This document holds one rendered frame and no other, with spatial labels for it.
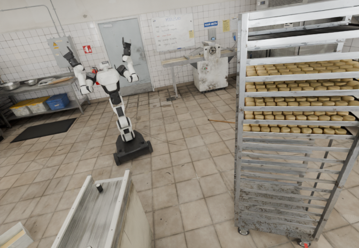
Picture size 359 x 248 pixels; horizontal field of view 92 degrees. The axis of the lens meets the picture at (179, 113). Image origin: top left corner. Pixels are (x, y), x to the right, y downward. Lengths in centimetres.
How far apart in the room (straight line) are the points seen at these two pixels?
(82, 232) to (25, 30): 518
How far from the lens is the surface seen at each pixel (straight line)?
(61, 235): 131
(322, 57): 108
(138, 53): 524
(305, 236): 202
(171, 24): 519
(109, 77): 248
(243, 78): 99
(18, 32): 598
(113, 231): 116
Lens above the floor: 183
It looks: 28 degrees down
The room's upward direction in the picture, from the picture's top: 9 degrees counter-clockwise
